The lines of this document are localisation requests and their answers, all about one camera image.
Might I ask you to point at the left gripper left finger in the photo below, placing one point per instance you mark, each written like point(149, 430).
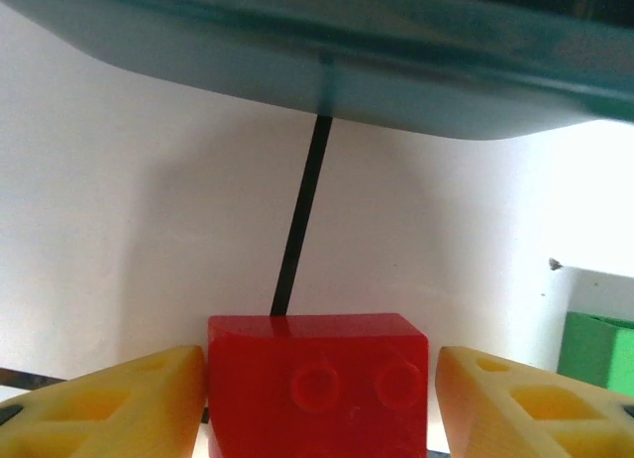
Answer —
point(99, 418)

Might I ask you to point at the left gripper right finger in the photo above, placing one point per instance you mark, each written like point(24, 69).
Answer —
point(535, 418)

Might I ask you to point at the green lego brick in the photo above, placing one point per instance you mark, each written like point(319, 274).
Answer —
point(599, 354)

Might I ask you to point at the red curved-top lego brick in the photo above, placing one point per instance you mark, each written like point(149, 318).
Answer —
point(317, 393)

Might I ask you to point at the teal plastic bin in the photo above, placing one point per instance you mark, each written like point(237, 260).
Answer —
point(317, 56)

